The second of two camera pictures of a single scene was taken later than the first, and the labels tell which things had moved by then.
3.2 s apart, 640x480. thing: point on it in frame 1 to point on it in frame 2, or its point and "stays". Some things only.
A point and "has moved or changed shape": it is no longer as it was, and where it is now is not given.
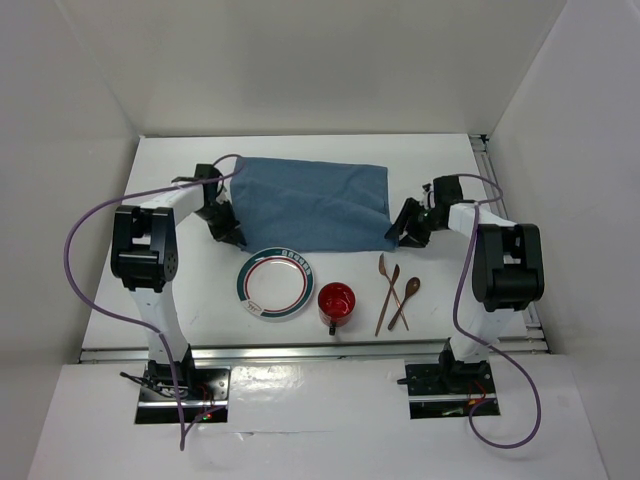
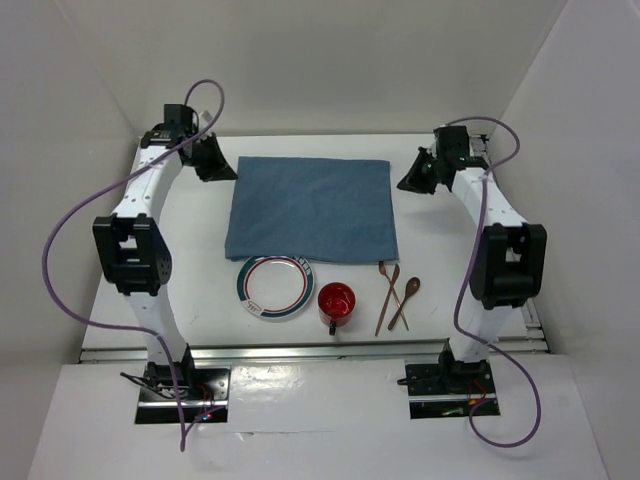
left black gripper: (228, 231) to (218, 169)
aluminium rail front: (314, 353) stays
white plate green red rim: (275, 282) stays
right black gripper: (415, 238) to (413, 181)
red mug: (336, 302) stays
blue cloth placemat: (293, 205) has moved or changed shape
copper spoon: (412, 287) stays
